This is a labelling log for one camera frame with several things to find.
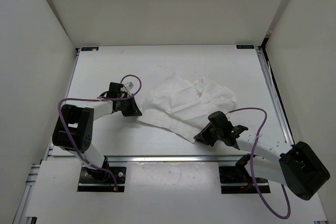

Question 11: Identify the white pleated skirt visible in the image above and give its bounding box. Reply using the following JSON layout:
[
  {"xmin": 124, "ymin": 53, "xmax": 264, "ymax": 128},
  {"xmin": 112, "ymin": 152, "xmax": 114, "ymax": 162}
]
[{"xmin": 138, "ymin": 73, "xmax": 237, "ymax": 143}]

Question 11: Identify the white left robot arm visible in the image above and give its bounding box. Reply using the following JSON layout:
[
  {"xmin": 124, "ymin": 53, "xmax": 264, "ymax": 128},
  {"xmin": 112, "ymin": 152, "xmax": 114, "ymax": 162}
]
[{"xmin": 52, "ymin": 82, "xmax": 142, "ymax": 182}]

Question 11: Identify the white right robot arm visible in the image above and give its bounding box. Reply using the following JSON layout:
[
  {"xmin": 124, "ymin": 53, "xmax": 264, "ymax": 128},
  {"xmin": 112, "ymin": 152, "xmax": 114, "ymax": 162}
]
[{"xmin": 194, "ymin": 111, "xmax": 330, "ymax": 200}]

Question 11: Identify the blue left corner label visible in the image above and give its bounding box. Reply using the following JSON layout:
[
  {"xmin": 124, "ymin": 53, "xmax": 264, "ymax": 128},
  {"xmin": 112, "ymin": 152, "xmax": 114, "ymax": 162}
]
[{"xmin": 81, "ymin": 47, "xmax": 99, "ymax": 51}]

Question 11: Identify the blue corner label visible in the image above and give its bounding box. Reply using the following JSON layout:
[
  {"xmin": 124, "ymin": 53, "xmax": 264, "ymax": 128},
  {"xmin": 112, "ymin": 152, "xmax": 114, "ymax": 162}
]
[
  {"xmin": 236, "ymin": 45, "xmax": 255, "ymax": 49},
  {"xmin": 81, "ymin": 47, "xmax": 99, "ymax": 51}
]

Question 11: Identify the blue right corner label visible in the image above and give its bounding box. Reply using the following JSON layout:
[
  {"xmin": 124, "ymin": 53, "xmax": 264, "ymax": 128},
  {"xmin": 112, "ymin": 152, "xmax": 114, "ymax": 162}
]
[{"xmin": 236, "ymin": 45, "xmax": 255, "ymax": 49}]

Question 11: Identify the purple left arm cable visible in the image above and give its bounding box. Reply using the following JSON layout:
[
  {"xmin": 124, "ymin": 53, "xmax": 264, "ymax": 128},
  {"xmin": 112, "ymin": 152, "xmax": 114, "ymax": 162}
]
[{"xmin": 57, "ymin": 74, "xmax": 144, "ymax": 188}]

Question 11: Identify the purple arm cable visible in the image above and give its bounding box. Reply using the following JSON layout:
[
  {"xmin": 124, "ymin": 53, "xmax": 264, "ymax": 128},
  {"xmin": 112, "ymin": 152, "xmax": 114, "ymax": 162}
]
[
  {"xmin": 57, "ymin": 74, "xmax": 144, "ymax": 188},
  {"xmin": 227, "ymin": 107, "xmax": 291, "ymax": 220}
]

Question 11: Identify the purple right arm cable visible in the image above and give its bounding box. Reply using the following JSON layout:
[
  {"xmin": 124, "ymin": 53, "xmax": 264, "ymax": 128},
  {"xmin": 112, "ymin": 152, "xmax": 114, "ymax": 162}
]
[{"xmin": 227, "ymin": 107, "xmax": 291, "ymax": 220}]

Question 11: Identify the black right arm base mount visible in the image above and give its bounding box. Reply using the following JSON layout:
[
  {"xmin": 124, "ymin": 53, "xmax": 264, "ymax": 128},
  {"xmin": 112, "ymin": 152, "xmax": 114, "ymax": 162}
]
[{"xmin": 218, "ymin": 154, "xmax": 257, "ymax": 194}]

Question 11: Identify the aluminium right frame rail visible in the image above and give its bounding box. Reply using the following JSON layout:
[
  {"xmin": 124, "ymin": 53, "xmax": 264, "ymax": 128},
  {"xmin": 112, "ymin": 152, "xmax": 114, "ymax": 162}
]
[{"xmin": 256, "ymin": 33, "xmax": 295, "ymax": 144}]

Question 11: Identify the aluminium frame rail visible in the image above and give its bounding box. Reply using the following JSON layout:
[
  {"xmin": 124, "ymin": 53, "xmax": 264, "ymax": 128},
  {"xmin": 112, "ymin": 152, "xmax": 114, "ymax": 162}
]
[
  {"xmin": 12, "ymin": 141, "xmax": 53, "ymax": 224},
  {"xmin": 256, "ymin": 33, "xmax": 295, "ymax": 144}
]

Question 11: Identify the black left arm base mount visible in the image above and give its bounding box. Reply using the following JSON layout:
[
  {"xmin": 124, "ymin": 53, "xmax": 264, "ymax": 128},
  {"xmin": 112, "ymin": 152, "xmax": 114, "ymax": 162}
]
[{"xmin": 77, "ymin": 165, "xmax": 127, "ymax": 193}]

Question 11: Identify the aluminium front table rail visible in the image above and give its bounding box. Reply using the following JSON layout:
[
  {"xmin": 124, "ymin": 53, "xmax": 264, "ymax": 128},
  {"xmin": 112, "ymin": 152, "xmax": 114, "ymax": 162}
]
[{"xmin": 49, "ymin": 153, "xmax": 266, "ymax": 164}]

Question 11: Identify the aluminium left frame rail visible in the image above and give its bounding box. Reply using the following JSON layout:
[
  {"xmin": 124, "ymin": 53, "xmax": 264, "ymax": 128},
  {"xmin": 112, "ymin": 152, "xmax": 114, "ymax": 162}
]
[{"xmin": 12, "ymin": 141, "xmax": 53, "ymax": 224}]

